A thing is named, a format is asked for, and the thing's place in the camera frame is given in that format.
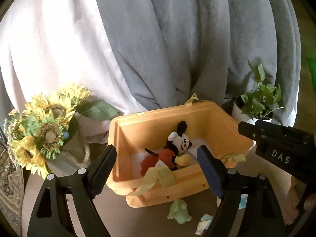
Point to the yellow sunflower bouquet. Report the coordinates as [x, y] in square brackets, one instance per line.
[38, 132]

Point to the Mickey Mouse plush toy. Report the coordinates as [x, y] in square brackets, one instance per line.
[173, 154]

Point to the grey ribbed vase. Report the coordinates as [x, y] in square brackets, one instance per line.
[73, 155]

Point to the white sheer curtain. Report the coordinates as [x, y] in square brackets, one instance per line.
[46, 44]

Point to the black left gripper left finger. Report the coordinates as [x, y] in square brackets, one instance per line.
[88, 183]

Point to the teal white small box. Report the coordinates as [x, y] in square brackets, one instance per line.
[243, 201]

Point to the person's right hand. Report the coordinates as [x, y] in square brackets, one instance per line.
[291, 211]

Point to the green potted plant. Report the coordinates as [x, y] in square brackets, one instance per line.
[263, 99]

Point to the white plant pot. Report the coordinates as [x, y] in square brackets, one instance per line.
[243, 115]

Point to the grey curtain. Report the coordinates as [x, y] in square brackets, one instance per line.
[168, 50]

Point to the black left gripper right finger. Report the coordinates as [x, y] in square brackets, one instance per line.
[226, 184]

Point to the patterned rug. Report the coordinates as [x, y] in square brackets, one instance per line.
[12, 191]

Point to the green plush frog toy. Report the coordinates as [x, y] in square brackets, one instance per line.
[179, 212]

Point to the orange plastic basket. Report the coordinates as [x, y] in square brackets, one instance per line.
[156, 151]

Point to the red green fuzzy plush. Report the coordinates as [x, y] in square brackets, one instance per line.
[147, 162]

